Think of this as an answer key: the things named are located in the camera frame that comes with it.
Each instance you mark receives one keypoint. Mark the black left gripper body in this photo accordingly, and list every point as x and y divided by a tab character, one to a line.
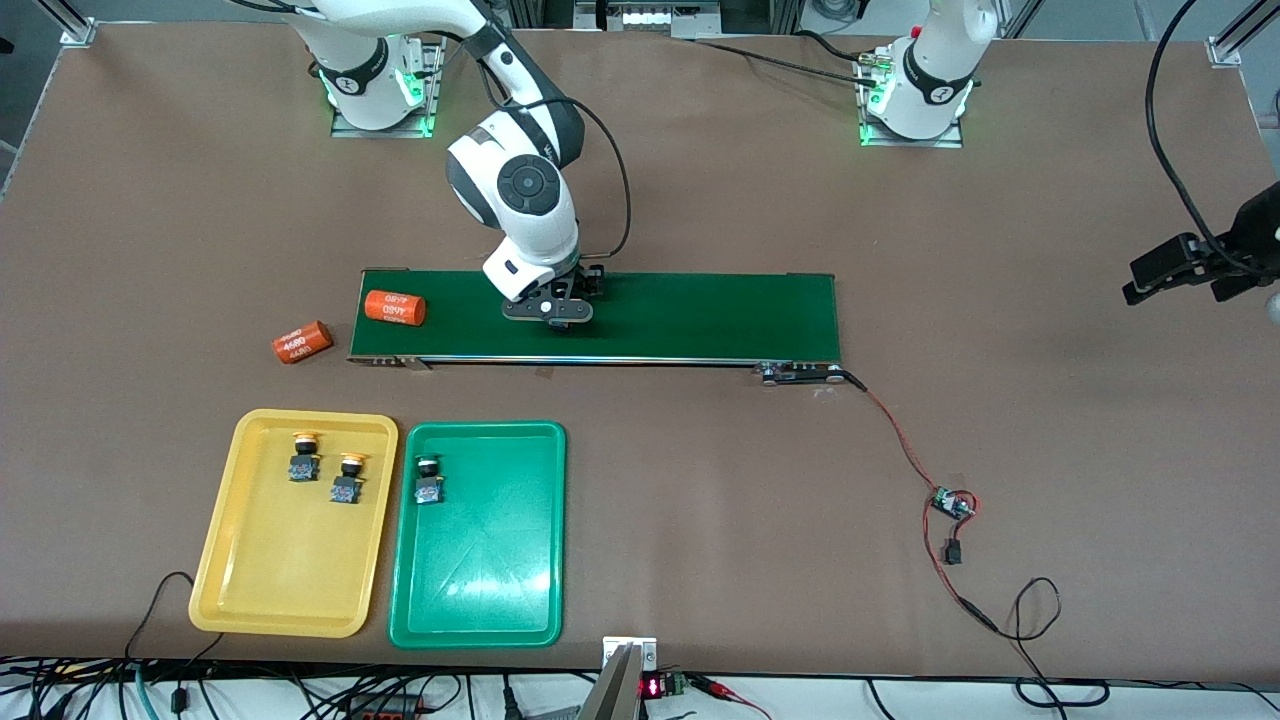
1256	232

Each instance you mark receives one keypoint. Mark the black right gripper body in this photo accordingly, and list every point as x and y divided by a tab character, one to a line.
583	277

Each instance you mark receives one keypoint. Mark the orange printed cylinder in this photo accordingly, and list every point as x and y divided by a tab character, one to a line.
302	342
395	308

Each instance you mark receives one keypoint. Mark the green mushroom push button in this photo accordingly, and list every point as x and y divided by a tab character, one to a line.
430	490

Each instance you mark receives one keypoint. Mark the yellow mushroom push button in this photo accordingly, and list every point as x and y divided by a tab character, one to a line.
304	468
346	490

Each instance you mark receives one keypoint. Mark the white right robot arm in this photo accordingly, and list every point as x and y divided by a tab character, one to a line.
520	200

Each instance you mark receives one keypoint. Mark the green conveyor belt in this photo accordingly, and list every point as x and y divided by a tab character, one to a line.
720	320

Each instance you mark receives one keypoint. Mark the aluminium equipment rack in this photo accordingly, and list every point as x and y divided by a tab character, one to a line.
650	18

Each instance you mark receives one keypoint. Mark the green plastic tray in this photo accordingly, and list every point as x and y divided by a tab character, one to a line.
490	560

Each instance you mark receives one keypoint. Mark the small green circuit board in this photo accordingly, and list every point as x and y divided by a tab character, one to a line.
950	503

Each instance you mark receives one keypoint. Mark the yellow plastic tray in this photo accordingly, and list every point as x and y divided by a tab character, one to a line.
290	560

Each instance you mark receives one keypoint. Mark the red LED display module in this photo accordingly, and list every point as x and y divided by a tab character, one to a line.
652	687

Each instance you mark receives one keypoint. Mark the red terminal block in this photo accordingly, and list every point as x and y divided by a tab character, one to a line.
385	710

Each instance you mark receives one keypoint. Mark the aluminium corner post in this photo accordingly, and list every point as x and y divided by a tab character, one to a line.
75	28
1235	40

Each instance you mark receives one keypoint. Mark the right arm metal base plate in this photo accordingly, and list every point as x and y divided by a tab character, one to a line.
380	131

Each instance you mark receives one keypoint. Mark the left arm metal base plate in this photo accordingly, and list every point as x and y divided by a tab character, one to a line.
910	142

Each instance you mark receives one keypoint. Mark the grey metal camera bracket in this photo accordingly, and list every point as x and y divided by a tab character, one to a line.
615	690

